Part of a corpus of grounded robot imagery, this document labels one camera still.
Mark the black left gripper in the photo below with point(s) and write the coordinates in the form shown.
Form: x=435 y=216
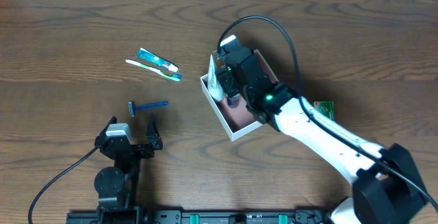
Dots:
x=137 y=148

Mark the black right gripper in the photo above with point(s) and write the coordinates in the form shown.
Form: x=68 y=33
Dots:
x=229 y=83

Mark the white shampoo tube leaf print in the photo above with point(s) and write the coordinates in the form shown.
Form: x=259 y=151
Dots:
x=213 y=86

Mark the clear spray bottle blue liquid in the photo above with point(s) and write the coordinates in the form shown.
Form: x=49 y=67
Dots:
x=233 y=101

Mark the white cardboard box pink inside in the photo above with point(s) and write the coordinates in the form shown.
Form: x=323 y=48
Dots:
x=237 y=122

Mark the green toothpaste tube white cap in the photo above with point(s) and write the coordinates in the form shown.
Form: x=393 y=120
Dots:
x=155 y=59

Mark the green soap box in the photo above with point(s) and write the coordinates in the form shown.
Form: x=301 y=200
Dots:
x=326 y=108

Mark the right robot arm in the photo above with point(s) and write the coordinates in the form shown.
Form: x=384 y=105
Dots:
x=386 y=184

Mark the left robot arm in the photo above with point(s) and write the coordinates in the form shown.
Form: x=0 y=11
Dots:
x=117 y=185

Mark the blue disposable razor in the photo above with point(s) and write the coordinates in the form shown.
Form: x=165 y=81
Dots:
x=133 y=108

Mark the green white toothbrush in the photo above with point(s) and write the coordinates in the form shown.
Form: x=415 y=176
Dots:
x=173 y=77

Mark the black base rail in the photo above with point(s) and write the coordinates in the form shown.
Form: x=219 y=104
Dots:
x=138 y=215

